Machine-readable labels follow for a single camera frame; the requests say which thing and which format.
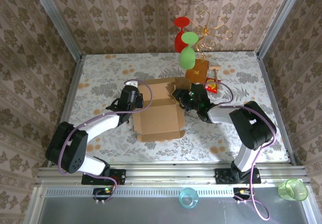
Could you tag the small wooden mallet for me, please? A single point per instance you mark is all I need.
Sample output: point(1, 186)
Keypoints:
point(215, 68)

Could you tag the floral table cloth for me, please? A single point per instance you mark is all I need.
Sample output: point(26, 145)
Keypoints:
point(201, 143)

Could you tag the brown wooden board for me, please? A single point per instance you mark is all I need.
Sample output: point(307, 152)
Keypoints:
point(198, 70)

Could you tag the red snack packet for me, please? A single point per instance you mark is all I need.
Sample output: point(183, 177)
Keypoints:
point(213, 88)

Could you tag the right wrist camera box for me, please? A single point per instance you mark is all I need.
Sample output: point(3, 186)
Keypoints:
point(199, 91)

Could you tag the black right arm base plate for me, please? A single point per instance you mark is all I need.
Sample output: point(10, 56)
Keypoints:
point(221, 176)

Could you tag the green plastic wine glass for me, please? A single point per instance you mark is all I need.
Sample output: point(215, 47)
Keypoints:
point(187, 58)

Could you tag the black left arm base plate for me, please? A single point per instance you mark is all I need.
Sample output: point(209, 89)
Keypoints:
point(118, 177)

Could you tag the grey metal shelf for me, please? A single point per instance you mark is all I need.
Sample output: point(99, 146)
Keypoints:
point(125, 211)

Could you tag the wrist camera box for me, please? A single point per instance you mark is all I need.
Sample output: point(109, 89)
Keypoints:
point(199, 91)
point(131, 83)

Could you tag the brown cardboard paper box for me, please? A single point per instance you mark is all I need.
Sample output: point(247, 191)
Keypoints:
point(158, 118)

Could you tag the aluminium corner post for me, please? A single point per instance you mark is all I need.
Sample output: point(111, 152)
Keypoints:
point(278, 20)
point(58, 20)

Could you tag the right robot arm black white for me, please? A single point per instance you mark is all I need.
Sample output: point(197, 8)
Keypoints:
point(251, 125)

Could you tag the blue plastic cup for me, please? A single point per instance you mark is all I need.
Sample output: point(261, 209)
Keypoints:
point(188, 198)

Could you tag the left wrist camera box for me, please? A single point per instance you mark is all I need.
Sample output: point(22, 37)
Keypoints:
point(131, 83)

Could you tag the small black connector box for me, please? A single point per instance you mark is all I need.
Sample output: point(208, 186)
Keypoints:
point(100, 192)
point(240, 192)

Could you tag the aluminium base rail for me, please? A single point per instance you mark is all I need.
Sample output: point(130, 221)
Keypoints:
point(171, 173)

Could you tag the aluminium table side rail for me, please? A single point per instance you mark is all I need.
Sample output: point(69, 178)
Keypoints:
point(76, 73)
point(267, 83)

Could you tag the red plastic wine glass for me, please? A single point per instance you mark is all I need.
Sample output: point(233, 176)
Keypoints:
point(179, 42)

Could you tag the green plastic cup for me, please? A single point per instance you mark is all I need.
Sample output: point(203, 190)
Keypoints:
point(293, 190)

